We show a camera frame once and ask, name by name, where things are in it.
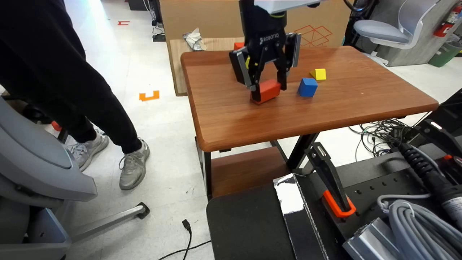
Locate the crumpled plastic wrap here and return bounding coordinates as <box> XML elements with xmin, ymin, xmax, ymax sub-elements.
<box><xmin>182</xmin><ymin>28</ymin><xmax>208</xmax><ymax>51</ymax></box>

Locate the green bin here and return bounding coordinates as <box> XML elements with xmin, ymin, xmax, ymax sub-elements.
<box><xmin>428</xmin><ymin>41</ymin><xmax>462</xmax><ymax>68</ymax></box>

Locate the person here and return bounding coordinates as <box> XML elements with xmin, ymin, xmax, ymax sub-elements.
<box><xmin>0</xmin><ymin>0</ymin><xmax>151</xmax><ymax>191</ymax></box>

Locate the coil of grey cable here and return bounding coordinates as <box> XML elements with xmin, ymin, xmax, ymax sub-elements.
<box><xmin>377</xmin><ymin>194</ymin><xmax>462</xmax><ymax>260</ymax></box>

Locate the tangle of black cables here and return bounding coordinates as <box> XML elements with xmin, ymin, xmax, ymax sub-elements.
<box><xmin>348</xmin><ymin>118</ymin><xmax>416</xmax><ymax>164</ymax></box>

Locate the light wooden board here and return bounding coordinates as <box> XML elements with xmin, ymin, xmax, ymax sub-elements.
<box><xmin>167</xmin><ymin>37</ymin><xmax>246</xmax><ymax>97</ymax></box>

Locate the silver metal block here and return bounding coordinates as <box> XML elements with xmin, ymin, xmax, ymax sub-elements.
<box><xmin>342</xmin><ymin>217</ymin><xmax>401</xmax><ymax>260</ymax></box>

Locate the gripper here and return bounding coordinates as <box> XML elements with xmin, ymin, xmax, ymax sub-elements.
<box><xmin>229</xmin><ymin>0</ymin><xmax>302</xmax><ymax>103</ymax></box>

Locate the red fire extinguisher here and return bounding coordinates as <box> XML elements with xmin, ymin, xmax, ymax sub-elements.
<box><xmin>433</xmin><ymin>4</ymin><xmax>462</xmax><ymax>38</ymax></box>

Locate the cardboard box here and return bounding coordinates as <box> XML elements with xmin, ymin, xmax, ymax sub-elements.
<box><xmin>159</xmin><ymin>0</ymin><xmax>353</xmax><ymax>49</ymax></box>

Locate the grey office chair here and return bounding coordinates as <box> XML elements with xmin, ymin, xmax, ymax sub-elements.
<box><xmin>353</xmin><ymin>0</ymin><xmax>459</xmax><ymax>68</ymax></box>
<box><xmin>0</xmin><ymin>97</ymin><xmax>151</xmax><ymax>260</ymax></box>

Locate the thick black cable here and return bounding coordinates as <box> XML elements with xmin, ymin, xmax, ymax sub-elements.
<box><xmin>389</xmin><ymin>140</ymin><xmax>462</xmax><ymax>232</ymax></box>

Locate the blue block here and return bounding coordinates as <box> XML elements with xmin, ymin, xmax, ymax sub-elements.
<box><xmin>298</xmin><ymin>77</ymin><xmax>319</xmax><ymax>98</ymax></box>

